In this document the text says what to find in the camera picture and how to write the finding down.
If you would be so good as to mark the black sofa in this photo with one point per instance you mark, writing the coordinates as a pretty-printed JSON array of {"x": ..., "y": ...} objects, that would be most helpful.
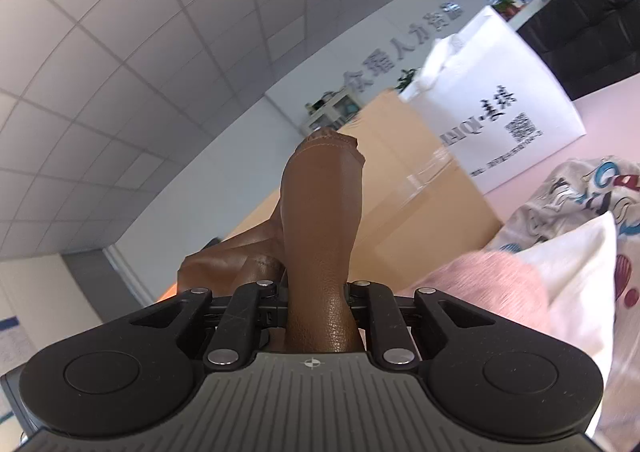
[{"x": 587, "y": 44}]

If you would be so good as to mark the brown leather garment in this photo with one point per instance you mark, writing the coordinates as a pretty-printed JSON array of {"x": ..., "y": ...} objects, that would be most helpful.
[{"x": 307, "y": 241}]

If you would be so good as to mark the white shopping bag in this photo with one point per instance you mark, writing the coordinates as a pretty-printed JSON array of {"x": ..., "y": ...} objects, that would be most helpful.
[{"x": 492, "y": 102}]

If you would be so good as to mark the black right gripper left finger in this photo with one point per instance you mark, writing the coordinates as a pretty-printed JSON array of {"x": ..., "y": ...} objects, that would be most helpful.
[{"x": 251, "y": 311}]

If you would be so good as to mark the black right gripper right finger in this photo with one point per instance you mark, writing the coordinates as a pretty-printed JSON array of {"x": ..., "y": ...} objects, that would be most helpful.
[{"x": 388, "y": 342}]

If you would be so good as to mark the white and black garment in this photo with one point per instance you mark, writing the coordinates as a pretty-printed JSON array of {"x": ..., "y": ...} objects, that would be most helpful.
[{"x": 575, "y": 255}]

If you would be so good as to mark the pink knitted sweater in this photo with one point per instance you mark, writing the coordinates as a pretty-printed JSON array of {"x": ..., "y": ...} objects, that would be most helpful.
[{"x": 497, "y": 282}]

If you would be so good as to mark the brown cardboard box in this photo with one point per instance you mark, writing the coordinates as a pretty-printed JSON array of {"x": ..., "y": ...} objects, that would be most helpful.
[{"x": 420, "y": 210}]

